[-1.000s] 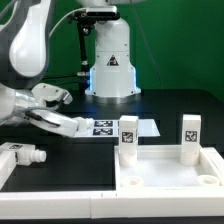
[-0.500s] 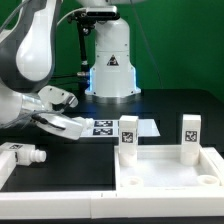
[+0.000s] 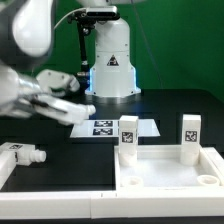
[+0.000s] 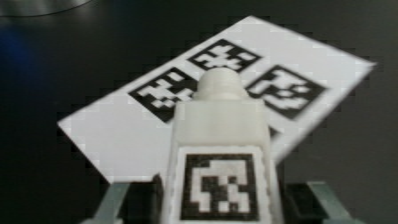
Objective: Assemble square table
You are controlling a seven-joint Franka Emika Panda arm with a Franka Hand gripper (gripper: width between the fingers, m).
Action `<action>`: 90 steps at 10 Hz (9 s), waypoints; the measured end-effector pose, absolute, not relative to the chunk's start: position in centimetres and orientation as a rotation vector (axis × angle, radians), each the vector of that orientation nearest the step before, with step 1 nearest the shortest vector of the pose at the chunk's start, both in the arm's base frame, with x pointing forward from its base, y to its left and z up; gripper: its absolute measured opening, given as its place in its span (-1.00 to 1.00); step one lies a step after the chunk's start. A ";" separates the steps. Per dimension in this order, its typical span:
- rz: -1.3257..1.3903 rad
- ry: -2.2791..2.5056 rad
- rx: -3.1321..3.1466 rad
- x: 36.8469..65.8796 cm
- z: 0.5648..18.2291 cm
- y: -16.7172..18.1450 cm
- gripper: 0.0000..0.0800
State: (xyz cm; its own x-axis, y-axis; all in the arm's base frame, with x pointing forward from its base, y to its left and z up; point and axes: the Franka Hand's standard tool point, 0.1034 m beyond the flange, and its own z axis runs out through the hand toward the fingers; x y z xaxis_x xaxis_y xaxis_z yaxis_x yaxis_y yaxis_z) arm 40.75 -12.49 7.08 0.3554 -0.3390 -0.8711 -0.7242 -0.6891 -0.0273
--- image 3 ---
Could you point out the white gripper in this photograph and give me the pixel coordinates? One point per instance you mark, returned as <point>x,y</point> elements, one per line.
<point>44,94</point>

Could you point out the white square table top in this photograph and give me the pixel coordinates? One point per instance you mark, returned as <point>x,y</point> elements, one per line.
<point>159,167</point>

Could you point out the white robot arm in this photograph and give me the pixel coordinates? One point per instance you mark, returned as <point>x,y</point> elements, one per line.
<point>26,42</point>

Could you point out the marker tag sheet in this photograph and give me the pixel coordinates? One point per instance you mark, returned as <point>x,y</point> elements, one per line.
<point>109,128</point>

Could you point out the white left fence bar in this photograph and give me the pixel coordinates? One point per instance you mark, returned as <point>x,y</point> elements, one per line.
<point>7,165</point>

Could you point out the white fence bar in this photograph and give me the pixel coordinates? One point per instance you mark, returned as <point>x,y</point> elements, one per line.
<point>7,165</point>
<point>199,201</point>

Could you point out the white front fence bar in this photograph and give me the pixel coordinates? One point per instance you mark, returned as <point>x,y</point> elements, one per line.
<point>199,201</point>

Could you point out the black camera stand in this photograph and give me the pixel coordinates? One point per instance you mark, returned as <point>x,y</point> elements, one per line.
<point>83,40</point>

